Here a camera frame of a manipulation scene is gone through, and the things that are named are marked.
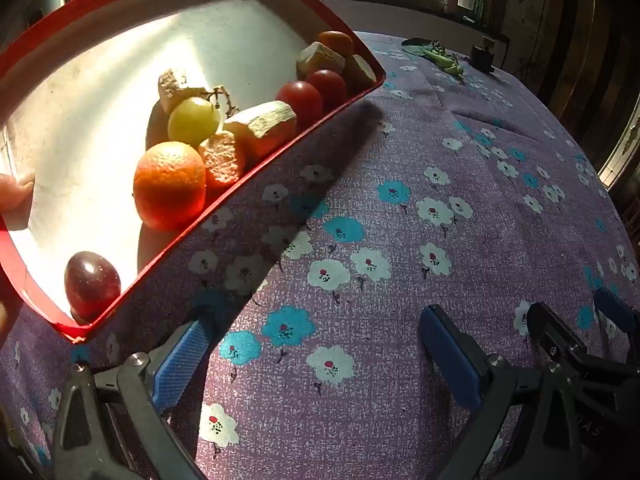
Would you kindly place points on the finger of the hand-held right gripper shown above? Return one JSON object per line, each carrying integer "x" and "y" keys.
{"x": 615, "y": 307}
{"x": 552, "y": 332}

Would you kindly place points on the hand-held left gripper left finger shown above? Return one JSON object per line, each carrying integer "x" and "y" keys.
{"x": 175, "y": 360}

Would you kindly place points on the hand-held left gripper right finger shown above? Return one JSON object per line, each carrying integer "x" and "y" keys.
{"x": 445, "y": 355}

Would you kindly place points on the large orange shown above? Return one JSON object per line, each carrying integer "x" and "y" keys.
{"x": 170, "y": 185}

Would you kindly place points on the pale sugarcane chunk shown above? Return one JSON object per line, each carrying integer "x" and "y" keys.
{"x": 255, "y": 127}
{"x": 361, "y": 74}
{"x": 222, "y": 157}
{"x": 320, "y": 60}
{"x": 172, "y": 87}

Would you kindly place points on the red rectangular tray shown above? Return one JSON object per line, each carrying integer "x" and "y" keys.
{"x": 100, "y": 85}

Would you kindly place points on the purple floral tablecloth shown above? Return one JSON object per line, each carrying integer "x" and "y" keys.
{"x": 400, "y": 260}

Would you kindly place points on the dark purple plum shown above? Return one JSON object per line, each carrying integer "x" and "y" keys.
{"x": 92, "y": 282}

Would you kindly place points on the green grape with stem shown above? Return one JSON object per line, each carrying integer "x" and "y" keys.
{"x": 192, "y": 121}

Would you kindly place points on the small black box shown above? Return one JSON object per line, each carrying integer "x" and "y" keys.
{"x": 482, "y": 57}

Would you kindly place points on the red tomato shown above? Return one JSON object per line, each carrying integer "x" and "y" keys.
{"x": 327, "y": 85}
{"x": 300, "y": 102}

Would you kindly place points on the green leafy vegetable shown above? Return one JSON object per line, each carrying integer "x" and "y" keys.
{"x": 435, "y": 55}

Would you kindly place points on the green bottle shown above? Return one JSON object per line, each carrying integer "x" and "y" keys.
{"x": 479, "y": 5}

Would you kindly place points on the small orange tangerine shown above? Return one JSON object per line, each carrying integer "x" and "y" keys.
{"x": 336, "y": 41}

